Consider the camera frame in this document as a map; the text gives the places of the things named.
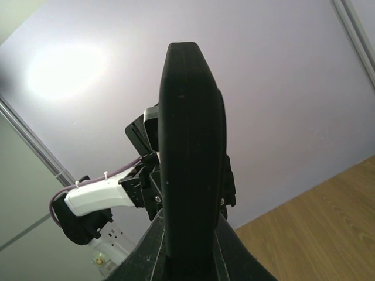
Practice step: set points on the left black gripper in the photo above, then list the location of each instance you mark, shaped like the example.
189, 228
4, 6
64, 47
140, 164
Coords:
143, 186

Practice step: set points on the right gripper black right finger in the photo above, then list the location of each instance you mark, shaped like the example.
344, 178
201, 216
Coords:
233, 261

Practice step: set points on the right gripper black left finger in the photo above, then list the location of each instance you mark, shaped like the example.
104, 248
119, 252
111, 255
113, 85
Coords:
147, 261

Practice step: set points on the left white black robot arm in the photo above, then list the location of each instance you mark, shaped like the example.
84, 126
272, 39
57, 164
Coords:
84, 209

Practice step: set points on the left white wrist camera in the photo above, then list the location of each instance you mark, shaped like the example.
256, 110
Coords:
143, 132

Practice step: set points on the left aluminium corner post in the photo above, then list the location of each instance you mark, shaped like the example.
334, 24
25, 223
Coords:
35, 144

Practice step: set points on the aluminium corner post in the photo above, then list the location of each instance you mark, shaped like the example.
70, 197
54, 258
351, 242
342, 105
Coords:
35, 144
357, 19

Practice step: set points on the right aluminium corner post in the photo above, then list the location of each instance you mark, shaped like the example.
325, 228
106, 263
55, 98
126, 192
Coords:
357, 19

